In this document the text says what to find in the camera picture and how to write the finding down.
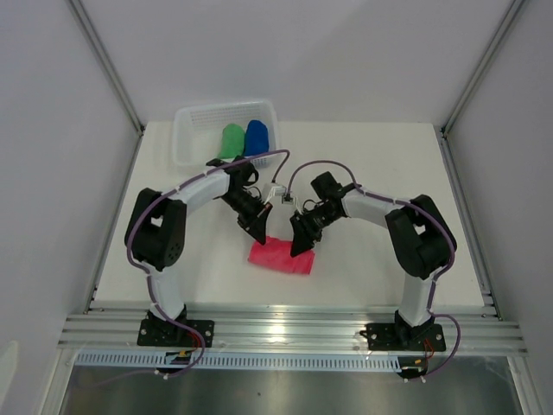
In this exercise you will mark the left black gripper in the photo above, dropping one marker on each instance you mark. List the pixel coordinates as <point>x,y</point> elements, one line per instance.
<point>256,223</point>

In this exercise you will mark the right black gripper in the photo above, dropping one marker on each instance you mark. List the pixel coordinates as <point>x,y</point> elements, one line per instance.
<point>304,233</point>

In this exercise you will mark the pink towel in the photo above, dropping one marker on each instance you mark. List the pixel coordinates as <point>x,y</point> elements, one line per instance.
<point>275,255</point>

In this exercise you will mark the blue towel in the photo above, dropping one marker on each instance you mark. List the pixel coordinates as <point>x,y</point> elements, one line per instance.
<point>256,138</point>

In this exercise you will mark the green towel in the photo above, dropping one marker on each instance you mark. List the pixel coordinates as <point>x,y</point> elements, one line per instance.
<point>232,142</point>

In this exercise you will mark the white plastic basket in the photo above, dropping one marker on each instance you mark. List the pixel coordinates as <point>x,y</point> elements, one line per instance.
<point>198,129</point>

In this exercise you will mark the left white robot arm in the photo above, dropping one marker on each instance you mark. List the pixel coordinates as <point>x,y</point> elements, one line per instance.
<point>155,236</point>

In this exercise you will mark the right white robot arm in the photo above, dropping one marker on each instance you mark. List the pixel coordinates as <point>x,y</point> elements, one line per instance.
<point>423,244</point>

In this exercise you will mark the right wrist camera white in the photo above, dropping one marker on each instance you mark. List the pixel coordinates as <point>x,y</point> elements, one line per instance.
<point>290,199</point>

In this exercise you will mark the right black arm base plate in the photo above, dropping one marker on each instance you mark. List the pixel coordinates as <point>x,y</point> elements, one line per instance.
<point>382,336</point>

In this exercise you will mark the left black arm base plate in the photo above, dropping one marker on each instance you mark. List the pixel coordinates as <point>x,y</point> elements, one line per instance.
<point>158,333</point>

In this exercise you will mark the white slotted cable duct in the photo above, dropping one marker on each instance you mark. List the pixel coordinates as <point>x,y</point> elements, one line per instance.
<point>240,361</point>

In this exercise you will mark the aluminium rail frame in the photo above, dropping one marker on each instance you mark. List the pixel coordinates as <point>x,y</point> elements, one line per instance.
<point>292,329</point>

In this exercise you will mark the left aluminium corner post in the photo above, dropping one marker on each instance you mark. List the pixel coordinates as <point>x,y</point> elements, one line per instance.
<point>102,57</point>

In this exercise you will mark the aluminium corner post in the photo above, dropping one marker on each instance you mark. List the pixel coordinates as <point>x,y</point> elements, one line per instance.
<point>102,57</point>
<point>506,25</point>

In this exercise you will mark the right aluminium corner post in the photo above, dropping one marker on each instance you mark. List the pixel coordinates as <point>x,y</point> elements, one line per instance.
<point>506,25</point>

